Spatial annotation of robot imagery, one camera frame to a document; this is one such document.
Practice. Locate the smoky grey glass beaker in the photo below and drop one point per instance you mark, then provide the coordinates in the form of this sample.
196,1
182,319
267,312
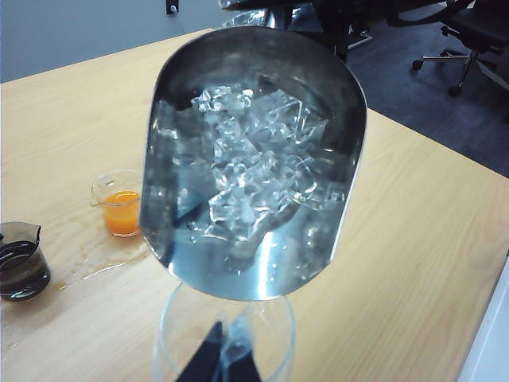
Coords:
22,266

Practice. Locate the clear wine glass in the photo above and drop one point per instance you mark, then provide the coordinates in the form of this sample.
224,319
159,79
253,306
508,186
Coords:
167,318

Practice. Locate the glass beaker with orange juice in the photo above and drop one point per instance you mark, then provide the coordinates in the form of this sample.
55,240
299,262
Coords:
121,215

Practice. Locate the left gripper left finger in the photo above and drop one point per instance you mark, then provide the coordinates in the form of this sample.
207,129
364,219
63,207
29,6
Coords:
204,358

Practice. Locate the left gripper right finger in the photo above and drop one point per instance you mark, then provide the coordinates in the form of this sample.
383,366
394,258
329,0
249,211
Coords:
240,362

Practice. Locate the pile of clear ice cubes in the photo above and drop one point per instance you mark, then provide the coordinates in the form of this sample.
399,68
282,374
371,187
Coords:
254,167

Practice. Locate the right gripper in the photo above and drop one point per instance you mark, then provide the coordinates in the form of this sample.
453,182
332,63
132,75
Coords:
310,16

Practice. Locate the white cabinet edge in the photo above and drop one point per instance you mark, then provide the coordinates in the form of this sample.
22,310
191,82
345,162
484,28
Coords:
489,342

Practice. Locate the black office chair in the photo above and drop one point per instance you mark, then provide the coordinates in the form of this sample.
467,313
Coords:
473,24

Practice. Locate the wall power outlet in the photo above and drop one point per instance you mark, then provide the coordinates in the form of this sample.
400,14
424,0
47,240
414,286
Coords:
172,7

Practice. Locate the stainless steel ice scoop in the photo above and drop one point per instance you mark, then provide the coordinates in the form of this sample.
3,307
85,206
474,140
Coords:
278,258

